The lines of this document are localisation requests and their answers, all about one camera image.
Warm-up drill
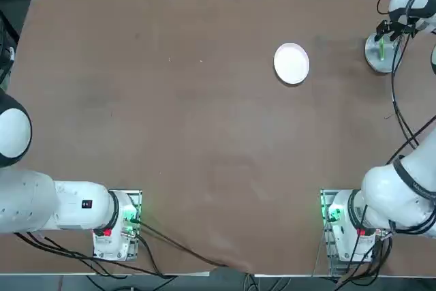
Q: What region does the black cable bundle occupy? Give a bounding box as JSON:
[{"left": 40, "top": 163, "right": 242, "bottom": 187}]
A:
[{"left": 12, "top": 231, "right": 178, "bottom": 279}]

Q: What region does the green marker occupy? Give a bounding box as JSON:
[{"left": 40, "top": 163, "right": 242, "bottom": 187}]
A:
[{"left": 376, "top": 33, "right": 387, "bottom": 61}]

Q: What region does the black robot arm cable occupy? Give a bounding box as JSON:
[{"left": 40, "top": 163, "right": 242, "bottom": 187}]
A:
[{"left": 384, "top": 25, "right": 436, "bottom": 166}]

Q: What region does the white plate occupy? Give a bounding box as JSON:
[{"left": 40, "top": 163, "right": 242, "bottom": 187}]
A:
[{"left": 273, "top": 42, "right": 311, "bottom": 85}]

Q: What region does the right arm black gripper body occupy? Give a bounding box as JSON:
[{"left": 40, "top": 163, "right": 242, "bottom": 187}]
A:
[{"left": 388, "top": 17, "right": 420, "bottom": 37}]

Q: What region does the blue plate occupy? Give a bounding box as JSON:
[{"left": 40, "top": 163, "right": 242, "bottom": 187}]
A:
[{"left": 364, "top": 31, "right": 401, "bottom": 74}]

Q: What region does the black base power cable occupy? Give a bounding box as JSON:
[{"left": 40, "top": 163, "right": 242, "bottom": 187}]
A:
[{"left": 136, "top": 221, "right": 230, "bottom": 268}]

